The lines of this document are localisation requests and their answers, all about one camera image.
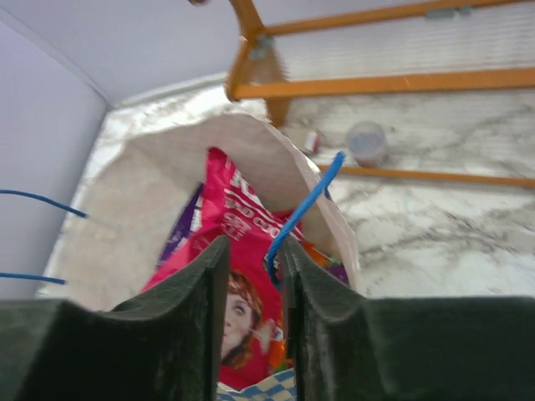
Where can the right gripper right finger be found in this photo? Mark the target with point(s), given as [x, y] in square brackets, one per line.
[424, 348]

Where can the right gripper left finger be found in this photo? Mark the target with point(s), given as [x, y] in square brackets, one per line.
[163, 344]

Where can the blue checkered paper bag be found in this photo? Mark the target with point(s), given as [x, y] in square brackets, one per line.
[107, 257]

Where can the purple snack packet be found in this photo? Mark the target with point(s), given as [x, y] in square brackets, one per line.
[187, 222]

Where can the pink chips bag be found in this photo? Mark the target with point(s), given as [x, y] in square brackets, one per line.
[253, 342]

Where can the small clear plastic cup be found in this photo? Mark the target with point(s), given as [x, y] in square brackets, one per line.
[366, 142]

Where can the small red box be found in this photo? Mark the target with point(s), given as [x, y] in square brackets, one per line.
[304, 139]

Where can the wooden rack shelf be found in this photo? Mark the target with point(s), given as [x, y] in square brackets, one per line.
[256, 73]

